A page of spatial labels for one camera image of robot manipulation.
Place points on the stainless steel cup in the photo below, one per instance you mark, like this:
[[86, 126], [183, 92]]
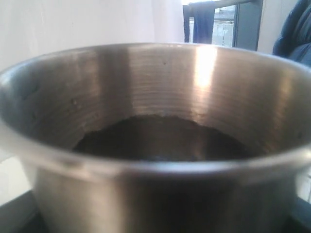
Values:
[[159, 138]]

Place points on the dark blue hanging cloth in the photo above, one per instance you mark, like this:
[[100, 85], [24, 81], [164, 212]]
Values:
[[203, 14]]

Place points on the blue jacket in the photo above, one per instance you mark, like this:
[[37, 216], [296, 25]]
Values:
[[294, 41]]

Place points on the grey window frame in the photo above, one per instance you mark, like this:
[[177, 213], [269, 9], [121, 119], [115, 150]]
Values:
[[247, 21]]

